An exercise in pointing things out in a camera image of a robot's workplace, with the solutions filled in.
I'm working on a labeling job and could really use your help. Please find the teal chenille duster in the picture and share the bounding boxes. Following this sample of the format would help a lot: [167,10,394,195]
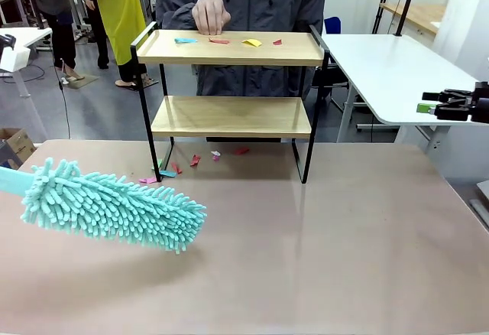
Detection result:
[0,158,208,255]

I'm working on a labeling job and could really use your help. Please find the person's right forearm grey sleeve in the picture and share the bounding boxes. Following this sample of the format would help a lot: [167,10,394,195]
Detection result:
[162,4,198,32]

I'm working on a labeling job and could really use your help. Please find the two-tier wooden shelf black frame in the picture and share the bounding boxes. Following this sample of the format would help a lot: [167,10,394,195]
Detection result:
[129,21,332,185]

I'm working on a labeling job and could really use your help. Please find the blue chair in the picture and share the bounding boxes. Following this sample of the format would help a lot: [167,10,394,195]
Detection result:
[323,16,342,37]

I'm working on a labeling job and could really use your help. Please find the large white table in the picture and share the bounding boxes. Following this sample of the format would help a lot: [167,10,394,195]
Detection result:
[316,33,489,153]

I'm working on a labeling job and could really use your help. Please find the wooden top desk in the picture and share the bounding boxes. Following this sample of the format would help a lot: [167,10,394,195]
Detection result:
[379,2,448,37]

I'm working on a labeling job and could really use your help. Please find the person in yellow apron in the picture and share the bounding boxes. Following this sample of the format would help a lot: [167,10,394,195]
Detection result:
[74,0,152,92]

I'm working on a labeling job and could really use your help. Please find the cardboard box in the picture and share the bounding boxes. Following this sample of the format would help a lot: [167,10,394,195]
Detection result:
[0,127,38,171]

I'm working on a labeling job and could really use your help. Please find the black chair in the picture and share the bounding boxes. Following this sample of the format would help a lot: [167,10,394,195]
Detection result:
[311,59,351,111]

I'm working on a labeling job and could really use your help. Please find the person's right hand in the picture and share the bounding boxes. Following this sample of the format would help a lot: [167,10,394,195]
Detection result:
[191,0,232,37]

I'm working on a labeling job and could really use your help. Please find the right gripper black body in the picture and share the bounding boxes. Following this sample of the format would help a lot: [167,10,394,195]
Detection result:
[468,96,489,124]

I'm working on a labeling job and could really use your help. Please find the grey green floor mat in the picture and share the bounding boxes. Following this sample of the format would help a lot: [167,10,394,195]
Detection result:
[60,73,99,90]

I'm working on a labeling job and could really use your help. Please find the black cable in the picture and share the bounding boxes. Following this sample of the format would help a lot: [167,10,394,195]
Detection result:
[53,55,73,140]

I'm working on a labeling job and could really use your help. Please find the black tripod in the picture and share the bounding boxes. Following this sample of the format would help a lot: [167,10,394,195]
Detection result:
[372,0,397,34]

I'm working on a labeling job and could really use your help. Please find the black stand pole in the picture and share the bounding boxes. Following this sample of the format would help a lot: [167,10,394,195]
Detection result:
[393,0,421,37]

